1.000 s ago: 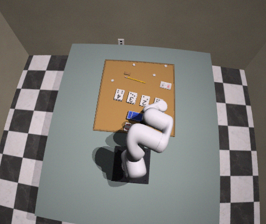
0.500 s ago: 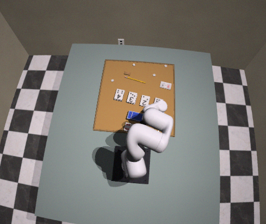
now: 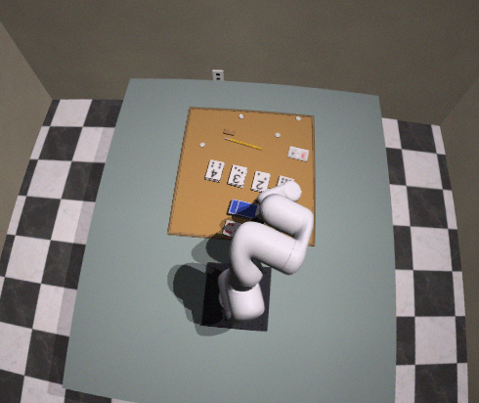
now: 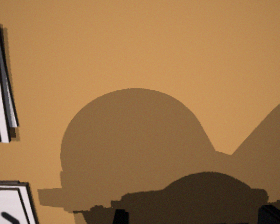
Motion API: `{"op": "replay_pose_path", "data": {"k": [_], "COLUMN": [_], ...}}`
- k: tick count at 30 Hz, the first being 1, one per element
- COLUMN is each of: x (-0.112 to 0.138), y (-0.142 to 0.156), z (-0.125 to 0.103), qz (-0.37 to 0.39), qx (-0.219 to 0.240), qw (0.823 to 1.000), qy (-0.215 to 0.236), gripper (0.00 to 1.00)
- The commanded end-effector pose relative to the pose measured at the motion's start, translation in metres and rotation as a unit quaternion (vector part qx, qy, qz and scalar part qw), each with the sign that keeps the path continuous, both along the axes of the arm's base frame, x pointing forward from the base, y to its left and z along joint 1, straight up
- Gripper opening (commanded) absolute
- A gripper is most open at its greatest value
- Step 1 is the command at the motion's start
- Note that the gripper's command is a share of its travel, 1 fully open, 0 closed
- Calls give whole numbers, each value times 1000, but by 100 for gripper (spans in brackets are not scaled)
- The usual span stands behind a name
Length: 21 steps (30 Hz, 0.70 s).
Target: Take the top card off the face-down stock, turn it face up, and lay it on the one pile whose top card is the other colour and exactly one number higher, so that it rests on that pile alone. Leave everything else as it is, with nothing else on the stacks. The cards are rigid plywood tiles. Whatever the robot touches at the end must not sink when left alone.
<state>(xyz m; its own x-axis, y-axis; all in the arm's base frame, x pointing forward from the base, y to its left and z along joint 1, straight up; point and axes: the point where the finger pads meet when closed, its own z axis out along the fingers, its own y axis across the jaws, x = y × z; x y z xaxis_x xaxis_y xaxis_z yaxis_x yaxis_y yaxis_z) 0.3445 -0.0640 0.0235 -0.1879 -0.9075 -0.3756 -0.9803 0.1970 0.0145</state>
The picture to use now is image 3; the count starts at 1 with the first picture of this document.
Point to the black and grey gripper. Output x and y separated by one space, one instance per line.
256 219

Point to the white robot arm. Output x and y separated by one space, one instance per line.
254 243

